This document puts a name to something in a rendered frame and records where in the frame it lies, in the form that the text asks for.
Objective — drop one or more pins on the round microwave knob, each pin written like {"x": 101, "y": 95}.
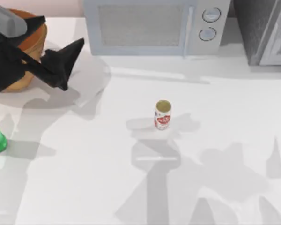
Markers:
{"x": 211, "y": 14}
{"x": 207, "y": 34}

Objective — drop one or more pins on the pale microwave oven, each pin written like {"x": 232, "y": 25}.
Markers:
{"x": 208, "y": 47}

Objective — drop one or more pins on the orange wooden basket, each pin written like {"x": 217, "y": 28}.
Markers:
{"x": 36, "y": 42}

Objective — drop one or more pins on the red and white can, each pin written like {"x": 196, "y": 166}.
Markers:
{"x": 162, "y": 118}

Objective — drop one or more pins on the microwave oven door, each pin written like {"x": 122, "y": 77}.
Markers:
{"x": 140, "y": 25}

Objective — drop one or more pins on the pale grey rounded box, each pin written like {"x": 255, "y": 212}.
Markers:
{"x": 7, "y": 18}

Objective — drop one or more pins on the pale grey cabinet door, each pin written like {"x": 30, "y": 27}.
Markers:
{"x": 279, "y": 35}

